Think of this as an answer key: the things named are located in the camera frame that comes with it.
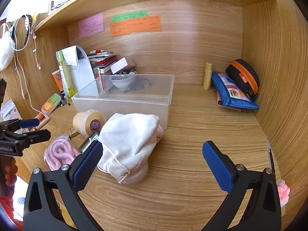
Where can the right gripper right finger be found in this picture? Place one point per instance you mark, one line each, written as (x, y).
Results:
(263, 210)

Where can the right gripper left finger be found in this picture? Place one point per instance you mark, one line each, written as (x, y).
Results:
(41, 211)

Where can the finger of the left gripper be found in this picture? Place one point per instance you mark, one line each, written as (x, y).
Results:
(34, 137)
(29, 123)

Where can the white drawstring cloth bag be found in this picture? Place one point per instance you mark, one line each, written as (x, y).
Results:
(128, 141)

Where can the dark green spray bottle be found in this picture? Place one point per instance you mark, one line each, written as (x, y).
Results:
(93, 137)

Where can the person's left hand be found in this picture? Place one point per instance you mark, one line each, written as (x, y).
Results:
(11, 170)

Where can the white packet box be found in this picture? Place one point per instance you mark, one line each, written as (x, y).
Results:
(9, 111)

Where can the lip balm sticks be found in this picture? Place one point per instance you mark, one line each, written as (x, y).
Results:
(43, 120)

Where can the pink paw toy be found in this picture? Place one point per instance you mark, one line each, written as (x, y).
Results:
(283, 191)

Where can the orange green glue tube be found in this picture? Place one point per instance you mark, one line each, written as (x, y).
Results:
(50, 105)

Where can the yellow green spray bottle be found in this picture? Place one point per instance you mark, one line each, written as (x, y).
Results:
(68, 85)

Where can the orange box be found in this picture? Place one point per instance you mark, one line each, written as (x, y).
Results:
(58, 80)

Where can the white fluffy item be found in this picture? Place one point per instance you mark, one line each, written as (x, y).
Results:
(6, 50)

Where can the clear plastic storage bin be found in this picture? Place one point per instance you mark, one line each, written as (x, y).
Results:
(110, 100)

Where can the stack of books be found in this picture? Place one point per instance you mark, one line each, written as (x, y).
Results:
(101, 62)

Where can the black beaded headband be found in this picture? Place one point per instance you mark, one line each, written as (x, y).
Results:
(28, 26)

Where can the glass bowl of trinkets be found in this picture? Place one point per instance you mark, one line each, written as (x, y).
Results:
(123, 81)

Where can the white brown small box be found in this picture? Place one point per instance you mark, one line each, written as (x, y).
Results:
(125, 63)

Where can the pink sticky note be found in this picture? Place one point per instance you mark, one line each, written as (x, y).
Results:
(91, 25)

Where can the blue patterned pencil pouch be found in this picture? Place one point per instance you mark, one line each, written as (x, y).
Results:
(230, 94)

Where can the pink wallet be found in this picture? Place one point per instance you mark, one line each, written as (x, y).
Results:
(219, 103)

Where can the black orange zip case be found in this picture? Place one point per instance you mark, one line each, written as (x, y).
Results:
(245, 77)

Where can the green sticky note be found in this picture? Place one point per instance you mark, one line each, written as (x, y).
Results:
(130, 15)

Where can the yellow lotion tube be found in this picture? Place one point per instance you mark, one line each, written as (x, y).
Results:
(207, 76)

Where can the orange sticky note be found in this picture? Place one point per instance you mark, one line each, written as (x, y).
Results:
(134, 25)

